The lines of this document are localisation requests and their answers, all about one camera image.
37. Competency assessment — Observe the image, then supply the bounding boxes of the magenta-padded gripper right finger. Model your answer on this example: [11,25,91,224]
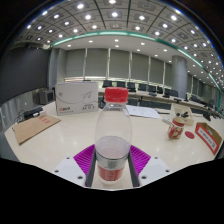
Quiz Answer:
[127,144,174,188]

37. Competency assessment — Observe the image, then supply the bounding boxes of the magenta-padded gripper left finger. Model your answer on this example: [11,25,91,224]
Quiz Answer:
[52,143,98,188]

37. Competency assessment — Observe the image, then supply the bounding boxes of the clear red-capped water bottle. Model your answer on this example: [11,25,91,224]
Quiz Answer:
[94,86,133,185]

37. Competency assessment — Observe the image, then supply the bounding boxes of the red and cream mug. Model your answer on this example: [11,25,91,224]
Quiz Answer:
[167,116,186,140]

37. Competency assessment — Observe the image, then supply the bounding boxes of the white printed paper sheet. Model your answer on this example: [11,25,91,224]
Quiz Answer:
[125,104,162,120]

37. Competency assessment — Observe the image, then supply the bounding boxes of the open brown cardboard box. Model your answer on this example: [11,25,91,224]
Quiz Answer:
[194,122,224,156]

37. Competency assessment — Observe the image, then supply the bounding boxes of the beige compartment organiser box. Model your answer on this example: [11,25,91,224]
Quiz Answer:
[169,103,195,127]

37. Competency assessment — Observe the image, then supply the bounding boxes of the long curved conference desk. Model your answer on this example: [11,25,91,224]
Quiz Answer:
[98,87,224,118]

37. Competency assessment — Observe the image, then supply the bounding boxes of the black box device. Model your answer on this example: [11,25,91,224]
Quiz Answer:
[23,105,44,119]

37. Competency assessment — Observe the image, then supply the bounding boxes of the white cardboard carton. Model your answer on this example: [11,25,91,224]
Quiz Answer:
[54,81,100,117]

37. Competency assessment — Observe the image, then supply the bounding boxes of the black desk microphone base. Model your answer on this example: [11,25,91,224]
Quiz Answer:
[202,111,213,122]

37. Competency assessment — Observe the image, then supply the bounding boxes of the black office chairs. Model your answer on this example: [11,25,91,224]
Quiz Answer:
[101,79,214,108]

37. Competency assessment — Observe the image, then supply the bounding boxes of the round ceiling lights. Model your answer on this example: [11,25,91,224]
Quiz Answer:
[23,0,224,84]

